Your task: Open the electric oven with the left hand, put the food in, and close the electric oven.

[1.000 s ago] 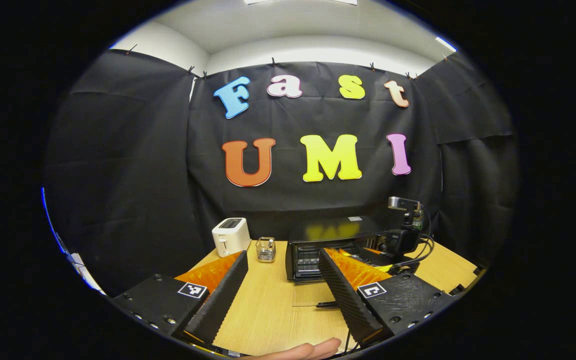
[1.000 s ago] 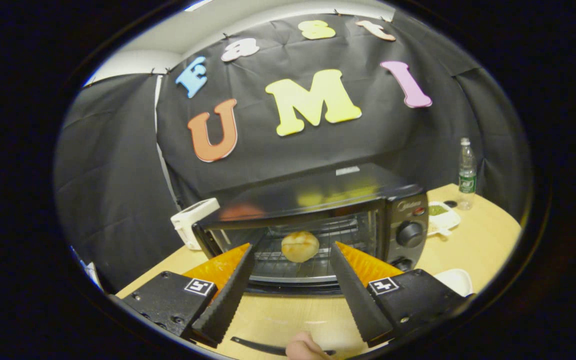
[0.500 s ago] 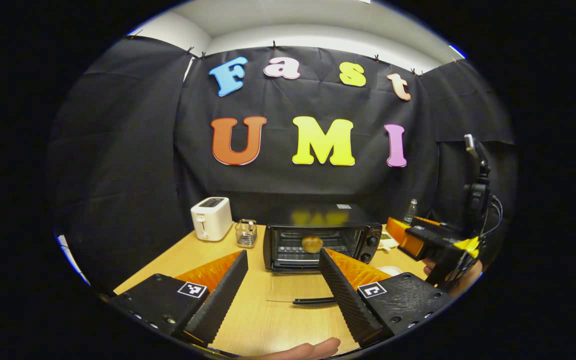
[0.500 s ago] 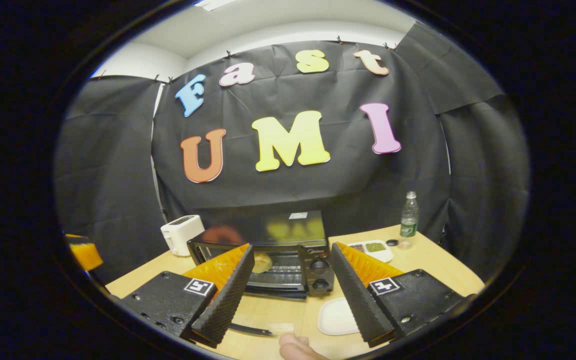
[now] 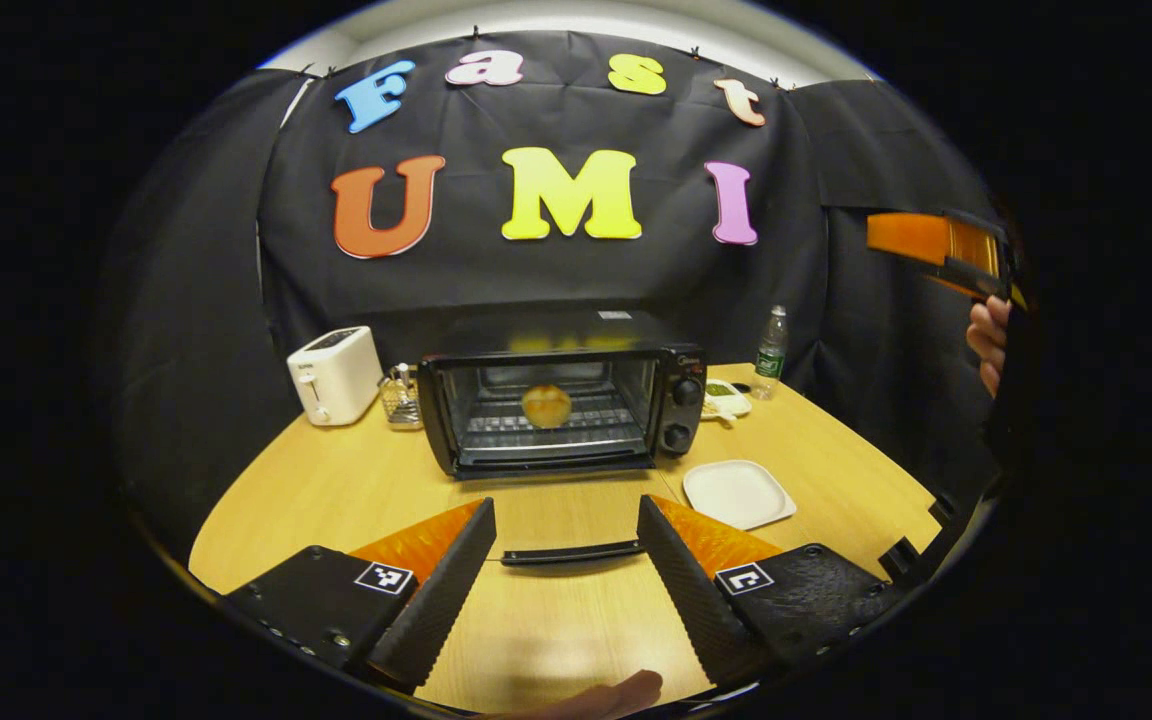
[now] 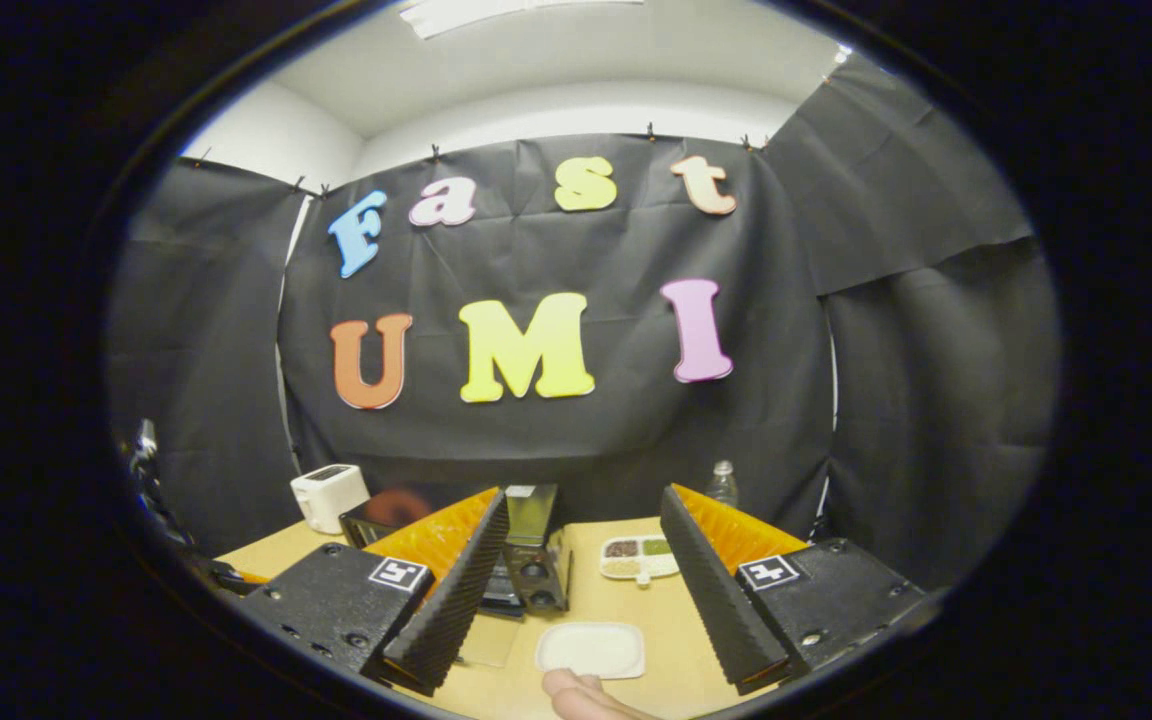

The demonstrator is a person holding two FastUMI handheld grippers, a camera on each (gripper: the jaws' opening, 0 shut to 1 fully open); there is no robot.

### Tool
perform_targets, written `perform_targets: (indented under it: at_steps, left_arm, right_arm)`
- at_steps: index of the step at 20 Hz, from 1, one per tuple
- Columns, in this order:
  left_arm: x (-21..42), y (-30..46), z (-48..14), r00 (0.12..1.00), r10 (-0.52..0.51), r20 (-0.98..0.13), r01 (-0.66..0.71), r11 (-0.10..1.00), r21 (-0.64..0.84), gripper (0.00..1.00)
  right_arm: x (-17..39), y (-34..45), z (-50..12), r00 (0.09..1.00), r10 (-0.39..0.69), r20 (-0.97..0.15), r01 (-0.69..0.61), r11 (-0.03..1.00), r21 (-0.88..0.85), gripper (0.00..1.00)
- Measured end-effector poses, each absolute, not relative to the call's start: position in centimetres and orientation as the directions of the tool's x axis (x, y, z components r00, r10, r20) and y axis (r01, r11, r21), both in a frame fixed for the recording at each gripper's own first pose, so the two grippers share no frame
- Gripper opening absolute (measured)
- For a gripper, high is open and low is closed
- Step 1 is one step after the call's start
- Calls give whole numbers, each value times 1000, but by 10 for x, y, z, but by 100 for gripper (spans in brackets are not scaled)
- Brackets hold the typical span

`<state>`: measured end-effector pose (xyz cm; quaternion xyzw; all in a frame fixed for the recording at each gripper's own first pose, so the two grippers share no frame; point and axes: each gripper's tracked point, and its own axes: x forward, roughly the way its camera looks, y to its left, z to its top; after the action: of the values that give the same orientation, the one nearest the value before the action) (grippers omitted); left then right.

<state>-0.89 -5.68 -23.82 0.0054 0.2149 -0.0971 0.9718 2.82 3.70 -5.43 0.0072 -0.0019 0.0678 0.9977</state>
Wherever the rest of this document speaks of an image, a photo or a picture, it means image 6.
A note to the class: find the white toaster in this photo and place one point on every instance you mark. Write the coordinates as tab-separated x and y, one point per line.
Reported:
328	495

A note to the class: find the black electric oven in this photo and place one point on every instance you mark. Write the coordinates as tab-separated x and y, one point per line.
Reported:
534	560

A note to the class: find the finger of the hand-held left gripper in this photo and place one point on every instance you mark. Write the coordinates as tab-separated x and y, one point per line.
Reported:
241	577

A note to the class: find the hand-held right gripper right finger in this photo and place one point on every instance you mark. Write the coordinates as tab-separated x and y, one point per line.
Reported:
716	600

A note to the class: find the white sectioned tray of beans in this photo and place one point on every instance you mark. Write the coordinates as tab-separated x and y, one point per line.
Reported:
639	558

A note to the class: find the small ceiling light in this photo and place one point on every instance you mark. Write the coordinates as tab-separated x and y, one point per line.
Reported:
841	50

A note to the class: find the white rectangular plate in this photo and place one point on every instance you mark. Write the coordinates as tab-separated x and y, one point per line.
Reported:
591	650

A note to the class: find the black backdrop cloth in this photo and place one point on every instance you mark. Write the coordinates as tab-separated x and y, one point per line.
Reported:
586	430

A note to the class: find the clear plastic water bottle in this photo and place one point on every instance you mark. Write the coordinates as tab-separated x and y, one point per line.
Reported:
723	485

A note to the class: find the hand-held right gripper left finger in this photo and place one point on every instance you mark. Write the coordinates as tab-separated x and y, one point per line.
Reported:
451	600

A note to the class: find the ceiling light panel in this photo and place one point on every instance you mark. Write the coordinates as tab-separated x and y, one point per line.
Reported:
516	14

